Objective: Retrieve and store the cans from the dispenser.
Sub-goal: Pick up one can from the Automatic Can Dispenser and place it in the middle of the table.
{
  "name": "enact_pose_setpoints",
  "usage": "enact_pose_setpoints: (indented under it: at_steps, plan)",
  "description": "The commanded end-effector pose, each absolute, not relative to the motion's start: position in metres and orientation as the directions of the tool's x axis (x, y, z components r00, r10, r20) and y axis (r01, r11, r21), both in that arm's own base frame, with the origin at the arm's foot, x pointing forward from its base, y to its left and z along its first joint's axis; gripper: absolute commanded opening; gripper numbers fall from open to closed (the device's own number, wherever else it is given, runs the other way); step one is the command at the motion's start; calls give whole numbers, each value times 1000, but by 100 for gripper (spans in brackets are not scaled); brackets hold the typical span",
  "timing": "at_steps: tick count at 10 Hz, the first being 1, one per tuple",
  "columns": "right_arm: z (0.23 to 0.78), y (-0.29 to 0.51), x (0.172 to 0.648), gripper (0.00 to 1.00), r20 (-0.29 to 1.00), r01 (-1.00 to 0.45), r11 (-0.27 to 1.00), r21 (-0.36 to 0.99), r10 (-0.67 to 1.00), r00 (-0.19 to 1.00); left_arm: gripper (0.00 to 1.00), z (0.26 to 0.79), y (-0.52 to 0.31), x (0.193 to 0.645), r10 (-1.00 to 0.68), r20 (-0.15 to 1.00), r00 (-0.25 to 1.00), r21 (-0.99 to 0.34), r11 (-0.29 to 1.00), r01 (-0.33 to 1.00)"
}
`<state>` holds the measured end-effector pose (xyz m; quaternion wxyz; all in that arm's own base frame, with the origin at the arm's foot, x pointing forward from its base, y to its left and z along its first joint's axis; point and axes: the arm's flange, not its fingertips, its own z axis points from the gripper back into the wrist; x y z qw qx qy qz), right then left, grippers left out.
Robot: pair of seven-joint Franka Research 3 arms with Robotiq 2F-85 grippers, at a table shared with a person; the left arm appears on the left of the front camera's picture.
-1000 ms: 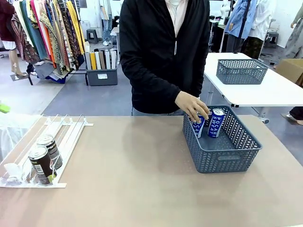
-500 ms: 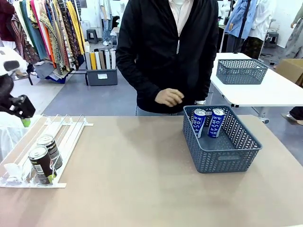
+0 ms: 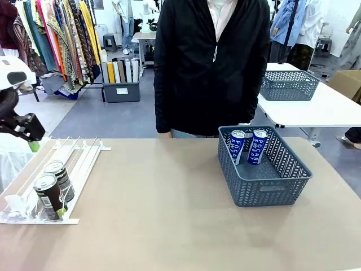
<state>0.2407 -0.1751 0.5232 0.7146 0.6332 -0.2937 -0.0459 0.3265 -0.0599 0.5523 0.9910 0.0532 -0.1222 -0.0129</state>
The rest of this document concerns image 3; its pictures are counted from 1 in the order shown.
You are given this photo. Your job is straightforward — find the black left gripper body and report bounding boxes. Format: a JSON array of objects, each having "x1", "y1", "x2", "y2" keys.
[{"x1": 0, "y1": 112, "x2": 46, "y2": 142}]

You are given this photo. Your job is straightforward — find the dark brown coffee can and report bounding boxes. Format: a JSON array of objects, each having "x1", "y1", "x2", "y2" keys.
[
  {"x1": 43, "y1": 160, "x2": 76, "y2": 203},
  {"x1": 33, "y1": 173, "x2": 68, "y2": 221}
]

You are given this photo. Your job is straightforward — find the blue Pocari Sweat can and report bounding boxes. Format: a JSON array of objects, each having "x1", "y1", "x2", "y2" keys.
[
  {"x1": 247, "y1": 129, "x2": 268, "y2": 167},
  {"x1": 230, "y1": 129, "x2": 246, "y2": 166}
]

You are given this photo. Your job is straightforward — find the grey plastic basket with label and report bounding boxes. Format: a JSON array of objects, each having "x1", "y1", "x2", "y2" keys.
[{"x1": 217, "y1": 125, "x2": 313, "y2": 208}]

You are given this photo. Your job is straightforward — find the person's right forearm black sleeve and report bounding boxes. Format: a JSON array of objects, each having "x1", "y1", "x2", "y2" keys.
[{"x1": 153, "y1": 70, "x2": 177, "y2": 135}]

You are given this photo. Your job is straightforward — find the person's left forearm black sleeve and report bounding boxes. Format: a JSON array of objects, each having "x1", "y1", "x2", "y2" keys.
[{"x1": 241, "y1": 64, "x2": 268, "y2": 125}]

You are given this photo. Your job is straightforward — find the white plastic sheet cover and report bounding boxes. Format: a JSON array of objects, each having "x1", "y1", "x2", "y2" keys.
[{"x1": 0, "y1": 132, "x2": 36, "y2": 195}]

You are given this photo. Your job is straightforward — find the pile of folded fabric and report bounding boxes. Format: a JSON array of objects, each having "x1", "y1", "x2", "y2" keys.
[{"x1": 41, "y1": 72, "x2": 82, "y2": 101}]

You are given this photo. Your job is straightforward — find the white plastic pusher paddle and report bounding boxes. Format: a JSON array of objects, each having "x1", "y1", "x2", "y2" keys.
[{"x1": 5, "y1": 194, "x2": 29, "y2": 217}]

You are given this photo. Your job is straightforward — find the orange hanging garment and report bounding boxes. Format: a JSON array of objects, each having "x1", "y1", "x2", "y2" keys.
[{"x1": 52, "y1": 30, "x2": 68, "y2": 81}]

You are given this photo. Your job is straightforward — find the brown patterned hanging garment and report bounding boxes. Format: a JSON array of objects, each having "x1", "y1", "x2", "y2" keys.
[{"x1": 12, "y1": 16, "x2": 47, "y2": 76}]

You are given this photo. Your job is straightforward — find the black clothes rack base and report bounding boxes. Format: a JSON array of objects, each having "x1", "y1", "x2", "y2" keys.
[{"x1": 81, "y1": 83, "x2": 107, "y2": 103}]

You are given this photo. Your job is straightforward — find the teal hanging garment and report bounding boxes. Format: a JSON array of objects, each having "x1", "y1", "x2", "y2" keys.
[{"x1": 24, "y1": 0, "x2": 56, "y2": 73}]

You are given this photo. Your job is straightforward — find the multicolour patterned hanging garment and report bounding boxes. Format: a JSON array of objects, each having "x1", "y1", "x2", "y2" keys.
[{"x1": 46, "y1": 0, "x2": 85, "y2": 85}]

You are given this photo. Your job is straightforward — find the grey storage bin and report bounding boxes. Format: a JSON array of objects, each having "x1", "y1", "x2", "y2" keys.
[{"x1": 102, "y1": 80, "x2": 141, "y2": 103}]

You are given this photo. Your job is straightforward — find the brown fabric roll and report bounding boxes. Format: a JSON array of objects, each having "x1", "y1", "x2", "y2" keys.
[{"x1": 117, "y1": 61, "x2": 126, "y2": 83}]

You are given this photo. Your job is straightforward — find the mannequin in dark red top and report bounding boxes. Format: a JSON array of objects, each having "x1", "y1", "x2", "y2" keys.
[{"x1": 0, "y1": 0, "x2": 19, "y2": 50}]

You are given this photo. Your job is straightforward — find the yellow hanging garment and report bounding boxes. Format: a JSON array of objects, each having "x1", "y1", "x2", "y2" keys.
[{"x1": 78, "y1": 0, "x2": 102, "y2": 66}]

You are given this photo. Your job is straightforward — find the white floor appliance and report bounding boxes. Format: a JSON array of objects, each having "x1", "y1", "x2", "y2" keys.
[{"x1": 95, "y1": 24, "x2": 109, "y2": 43}]

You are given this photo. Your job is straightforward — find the grey plastic stool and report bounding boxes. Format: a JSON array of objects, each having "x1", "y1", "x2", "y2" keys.
[
  {"x1": 103, "y1": 33, "x2": 118, "y2": 53},
  {"x1": 315, "y1": 36, "x2": 333, "y2": 53}
]

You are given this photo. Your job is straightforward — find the background person in jeans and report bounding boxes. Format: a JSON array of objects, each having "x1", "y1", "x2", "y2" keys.
[{"x1": 112, "y1": 0, "x2": 136, "y2": 56}]

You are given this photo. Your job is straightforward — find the background workbench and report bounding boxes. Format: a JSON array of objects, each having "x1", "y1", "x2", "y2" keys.
[{"x1": 132, "y1": 31, "x2": 157, "y2": 69}]

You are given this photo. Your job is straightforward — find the person in black jacket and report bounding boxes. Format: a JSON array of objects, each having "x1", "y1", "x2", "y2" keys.
[{"x1": 153, "y1": 0, "x2": 271, "y2": 139}]

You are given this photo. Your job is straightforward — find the grey plastic woven basket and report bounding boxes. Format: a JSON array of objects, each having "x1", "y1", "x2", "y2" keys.
[{"x1": 259, "y1": 70, "x2": 321, "y2": 102}]

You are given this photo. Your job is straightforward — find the mannequin in blue shirt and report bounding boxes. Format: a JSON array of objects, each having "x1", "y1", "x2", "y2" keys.
[{"x1": 270, "y1": 0, "x2": 307, "y2": 64}]

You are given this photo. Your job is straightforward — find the white side table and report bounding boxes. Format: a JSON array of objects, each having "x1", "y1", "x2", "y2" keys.
[{"x1": 256, "y1": 62, "x2": 361, "y2": 147}]

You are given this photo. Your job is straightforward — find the black stand pole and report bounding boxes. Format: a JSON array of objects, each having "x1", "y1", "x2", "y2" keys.
[{"x1": 278, "y1": 0, "x2": 300, "y2": 64}]

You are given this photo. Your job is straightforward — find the mannequin in white shirt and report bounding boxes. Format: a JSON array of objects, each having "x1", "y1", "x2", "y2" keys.
[{"x1": 294, "y1": 0, "x2": 325, "y2": 71}]

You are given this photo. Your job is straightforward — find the brown cardboard box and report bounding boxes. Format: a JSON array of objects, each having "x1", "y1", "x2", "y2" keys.
[{"x1": 328, "y1": 69, "x2": 361, "y2": 104}]

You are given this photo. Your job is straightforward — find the seated person's leg and shoe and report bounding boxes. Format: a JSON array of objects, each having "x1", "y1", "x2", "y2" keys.
[{"x1": 335, "y1": 126, "x2": 361, "y2": 150}]

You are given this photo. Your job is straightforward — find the mannequin in grey garment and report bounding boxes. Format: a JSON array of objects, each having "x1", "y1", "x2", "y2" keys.
[{"x1": 338, "y1": 5, "x2": 361, "y2": 71}]

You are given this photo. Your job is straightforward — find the black braided cable sleeve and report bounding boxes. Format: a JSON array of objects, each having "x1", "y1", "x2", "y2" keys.
[{"x1": 0, "y1": 89, "x2": 20, "y2": 125}]

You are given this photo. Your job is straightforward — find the white wire can dispenser rack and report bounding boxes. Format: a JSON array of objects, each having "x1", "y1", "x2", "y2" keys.
[{"x1": 0, "y1": 136, "x2": 112, "y2": 226}]

